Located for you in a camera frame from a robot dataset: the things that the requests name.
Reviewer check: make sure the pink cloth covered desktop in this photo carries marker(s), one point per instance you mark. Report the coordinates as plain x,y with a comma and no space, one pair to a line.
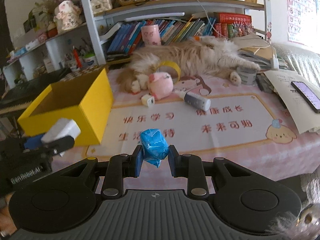
225,142

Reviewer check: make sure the blue plastic packet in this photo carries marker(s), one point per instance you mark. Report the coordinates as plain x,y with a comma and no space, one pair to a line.
153,145

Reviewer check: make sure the white jar green lid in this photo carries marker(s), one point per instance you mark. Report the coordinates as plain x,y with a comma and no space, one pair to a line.
90,60

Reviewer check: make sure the fluffy ginger cat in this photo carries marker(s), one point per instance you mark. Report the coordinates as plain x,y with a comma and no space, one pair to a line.
195,55

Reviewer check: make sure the black keyboard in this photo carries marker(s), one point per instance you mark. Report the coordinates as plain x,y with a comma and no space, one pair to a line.
25,90

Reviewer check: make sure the white bookshelf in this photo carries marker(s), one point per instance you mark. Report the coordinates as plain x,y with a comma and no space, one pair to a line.
92,27

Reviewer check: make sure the white usb charger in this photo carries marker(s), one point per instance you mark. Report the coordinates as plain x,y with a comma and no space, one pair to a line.
275,62

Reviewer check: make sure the floral plush doll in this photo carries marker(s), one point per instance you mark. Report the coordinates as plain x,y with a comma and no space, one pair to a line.
67,16

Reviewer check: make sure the alphabet wall poster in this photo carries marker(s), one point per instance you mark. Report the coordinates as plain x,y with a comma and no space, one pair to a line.
300,10

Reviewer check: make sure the pink plush toy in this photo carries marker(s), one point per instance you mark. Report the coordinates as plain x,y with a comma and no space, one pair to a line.
161,85

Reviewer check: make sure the white quilted handbag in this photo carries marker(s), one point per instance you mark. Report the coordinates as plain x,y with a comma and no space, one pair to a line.
100,3

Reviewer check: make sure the pink printed cup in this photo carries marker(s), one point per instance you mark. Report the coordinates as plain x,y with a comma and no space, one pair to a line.
150,35

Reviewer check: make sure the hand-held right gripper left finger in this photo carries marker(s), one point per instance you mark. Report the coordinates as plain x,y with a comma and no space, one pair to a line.
138,163

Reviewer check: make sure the chessboard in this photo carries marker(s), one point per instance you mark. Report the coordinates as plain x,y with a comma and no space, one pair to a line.
80,73

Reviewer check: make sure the white plug adapter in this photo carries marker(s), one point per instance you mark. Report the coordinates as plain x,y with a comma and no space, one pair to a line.
62,130

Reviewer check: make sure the small plastic bottle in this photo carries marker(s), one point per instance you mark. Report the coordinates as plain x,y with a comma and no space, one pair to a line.
195,101

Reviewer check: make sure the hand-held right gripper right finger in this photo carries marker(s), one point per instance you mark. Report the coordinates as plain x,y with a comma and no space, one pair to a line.
173,163

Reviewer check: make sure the white paper sheet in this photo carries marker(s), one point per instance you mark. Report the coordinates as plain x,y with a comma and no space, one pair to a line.
282,87

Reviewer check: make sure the yellow cardboard box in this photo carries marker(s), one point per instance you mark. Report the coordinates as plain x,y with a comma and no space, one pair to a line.
92,110

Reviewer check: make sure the row of leaning books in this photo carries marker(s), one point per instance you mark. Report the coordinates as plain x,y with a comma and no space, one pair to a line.
180,31

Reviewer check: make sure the grey tape roll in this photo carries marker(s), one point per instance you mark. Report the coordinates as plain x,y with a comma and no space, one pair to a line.
246,76

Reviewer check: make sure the yellow tape roll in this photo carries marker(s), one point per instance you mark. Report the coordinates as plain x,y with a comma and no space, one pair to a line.
176,68

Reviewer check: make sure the grey striped blanket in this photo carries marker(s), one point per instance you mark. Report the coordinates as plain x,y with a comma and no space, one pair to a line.
300,60

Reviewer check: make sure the stack of notebooks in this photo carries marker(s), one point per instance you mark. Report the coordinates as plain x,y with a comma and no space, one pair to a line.
257,52

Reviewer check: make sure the white side shelf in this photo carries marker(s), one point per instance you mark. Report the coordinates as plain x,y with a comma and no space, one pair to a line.
50,52

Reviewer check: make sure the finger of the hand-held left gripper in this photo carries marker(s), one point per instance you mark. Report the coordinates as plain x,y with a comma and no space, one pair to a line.
62,144
32,142

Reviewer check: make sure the thick red book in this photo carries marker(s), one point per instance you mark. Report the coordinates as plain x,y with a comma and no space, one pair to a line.
232,20

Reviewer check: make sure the black smartphone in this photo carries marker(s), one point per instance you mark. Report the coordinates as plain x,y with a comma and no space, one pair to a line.
307,95

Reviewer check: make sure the grey fluffy item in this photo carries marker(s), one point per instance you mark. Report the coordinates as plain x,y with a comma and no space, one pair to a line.
307,217

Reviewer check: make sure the small white cube charger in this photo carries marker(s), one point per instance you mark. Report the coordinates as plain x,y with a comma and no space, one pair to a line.
148,101

